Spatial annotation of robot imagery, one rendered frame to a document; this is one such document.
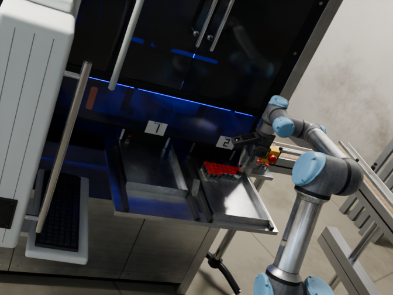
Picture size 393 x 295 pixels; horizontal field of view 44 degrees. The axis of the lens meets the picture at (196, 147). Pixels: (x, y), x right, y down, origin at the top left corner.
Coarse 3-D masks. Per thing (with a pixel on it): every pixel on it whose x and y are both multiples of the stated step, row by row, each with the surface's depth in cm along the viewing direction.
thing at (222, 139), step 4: (220, 136) 218; (224, 136) 218; (220, 140) 219; (224, 140) 219; (228, 140) 220; (216, 144) 220; (220, 144) 220; (228, 144) 221; (232, 144) 222; (228, 148) 223; (232, 148) 223
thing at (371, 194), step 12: (348, 144) 292; (348, 156) 285; (360, 156) 282; (372, 168) 276; (372, 180) 261; (360, 192) 264; (372, 192) 256; (384, 192) 263; (372, 204) 255; (384, 204) 251; (372, 216) 253; (384, 216) 246; (384, 228) 244
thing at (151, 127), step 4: (148, 124) 205; (152, 124) 205; (156, 124) 206; (160, 124) 206; (164, 124) 207; (148, 128) 206; (152, 128) 206; (156, 128) 207; (160, 128) 207; (164, 128) 208; (148, 132) 207; (152, 132) 208; (160, 132) 209
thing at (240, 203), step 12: (204, 180) 214; (240, 180) 226; (204, 192) 202; (216, 192) 210; (228, 192) 213; (240, 192) 217; (252, 192) 217; (216, 204) 202; (228, 204) 205; (240, 204) 209; (252, 204) 212; (216, 216) 192; (228, 216) 194; (240, 216) 196; (252, 216) 205; (264, 216) 205
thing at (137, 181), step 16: (128, 144) 215; (144, 144) 220; (128, 160) 204; (144, 160) 209; (160, 160) 214; (176, 160) 214; (128, 176) 195; (144, 176) 199; (160, 176) 204; (176, 176) 208; (160, 192) 193; (176, 192) 195
